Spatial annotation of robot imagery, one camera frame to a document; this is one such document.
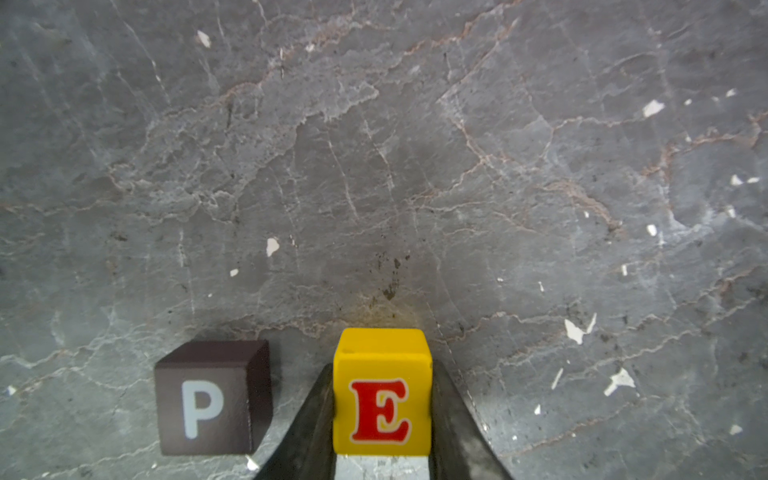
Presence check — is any yellow E block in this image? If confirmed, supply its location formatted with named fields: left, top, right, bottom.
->
left=333, top=328, right=433, bottom=456

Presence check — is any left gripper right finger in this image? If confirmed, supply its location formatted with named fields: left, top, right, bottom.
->
left=428, top=360, right=513, bottom=480

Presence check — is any dark brown P block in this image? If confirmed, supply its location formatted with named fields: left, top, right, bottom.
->
left=154, top=340, right=273, bottom=456

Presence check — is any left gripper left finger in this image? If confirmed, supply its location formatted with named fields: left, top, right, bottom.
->
left=254, top=363, right=337, bottom=480

